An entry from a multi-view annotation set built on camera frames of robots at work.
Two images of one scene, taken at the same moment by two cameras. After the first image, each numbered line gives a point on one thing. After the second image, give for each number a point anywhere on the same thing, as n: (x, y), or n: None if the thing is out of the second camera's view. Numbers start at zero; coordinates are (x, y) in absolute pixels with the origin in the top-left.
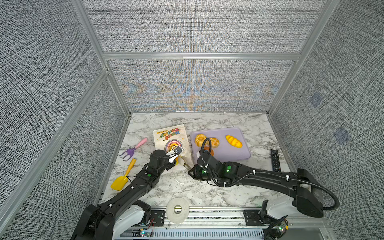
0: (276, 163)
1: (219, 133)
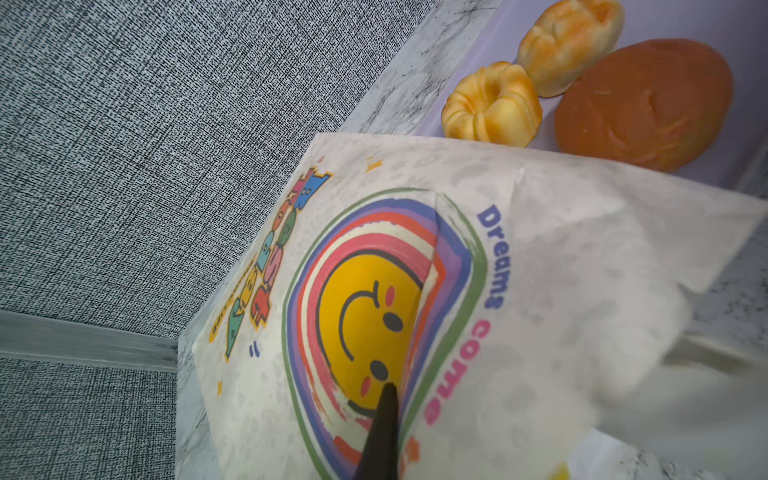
0: None
1: (497, 42)
